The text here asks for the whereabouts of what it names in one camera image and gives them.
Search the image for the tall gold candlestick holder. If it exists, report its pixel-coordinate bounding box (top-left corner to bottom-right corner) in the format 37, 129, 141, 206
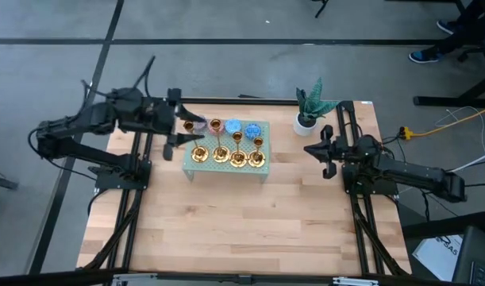
209, 118, 231, 164

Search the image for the grey furniture foot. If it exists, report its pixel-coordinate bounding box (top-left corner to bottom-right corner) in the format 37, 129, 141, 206
0, 166, 20, 191

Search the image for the snake plant in white pot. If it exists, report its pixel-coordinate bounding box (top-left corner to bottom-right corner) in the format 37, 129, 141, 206
292, 76, 341, 137

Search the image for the short gold candlestick holder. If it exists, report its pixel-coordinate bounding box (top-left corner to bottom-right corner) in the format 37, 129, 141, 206
247, 137, 267, 168

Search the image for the black desk leg base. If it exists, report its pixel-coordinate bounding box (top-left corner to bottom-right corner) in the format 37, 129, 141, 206
413, 0, 485, 108

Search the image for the thick white cable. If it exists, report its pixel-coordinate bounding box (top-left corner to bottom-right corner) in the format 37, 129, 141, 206
398, 149, 485, 195

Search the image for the tallest gold candlestick holder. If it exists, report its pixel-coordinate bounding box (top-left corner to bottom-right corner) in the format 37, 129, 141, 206
183, 120, 210, 164

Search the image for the black desk beam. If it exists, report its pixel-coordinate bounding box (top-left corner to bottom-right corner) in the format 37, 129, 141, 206
400, 209, 485, 240

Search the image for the black crossbar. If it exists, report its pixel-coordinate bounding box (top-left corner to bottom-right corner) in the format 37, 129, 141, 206
0, 269, 485, 286

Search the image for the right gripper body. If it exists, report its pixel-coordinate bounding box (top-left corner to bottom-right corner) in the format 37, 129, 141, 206
320, 125, 348, 180

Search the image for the silver metal bracket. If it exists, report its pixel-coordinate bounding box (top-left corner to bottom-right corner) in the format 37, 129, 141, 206
332, 276, 380, 286
113, 272, 158, 286

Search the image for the black laptop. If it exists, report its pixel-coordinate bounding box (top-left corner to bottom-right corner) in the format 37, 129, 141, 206
451, 225, 485, 286

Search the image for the green perforated metal shelf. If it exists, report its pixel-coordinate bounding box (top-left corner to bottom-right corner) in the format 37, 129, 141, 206
181, 118, 271, 184

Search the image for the white printed paper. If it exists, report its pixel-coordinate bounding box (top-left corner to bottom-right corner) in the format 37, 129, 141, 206
411, 234, 464, 282

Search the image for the person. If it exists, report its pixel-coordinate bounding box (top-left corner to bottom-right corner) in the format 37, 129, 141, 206
408, 0, 485, 64

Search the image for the black aluminium table frame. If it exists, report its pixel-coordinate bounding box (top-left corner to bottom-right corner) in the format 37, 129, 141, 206
83, 96, 412, 279

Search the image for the medium gold candlestick holder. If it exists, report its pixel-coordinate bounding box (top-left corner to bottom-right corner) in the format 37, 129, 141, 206
229, 131, 248, 168

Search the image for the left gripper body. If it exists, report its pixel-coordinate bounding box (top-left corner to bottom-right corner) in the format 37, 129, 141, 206
144, 87, 183, 162

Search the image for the yellow extension cord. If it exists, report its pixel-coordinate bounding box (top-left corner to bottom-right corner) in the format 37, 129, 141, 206
399, 103, 485, 141

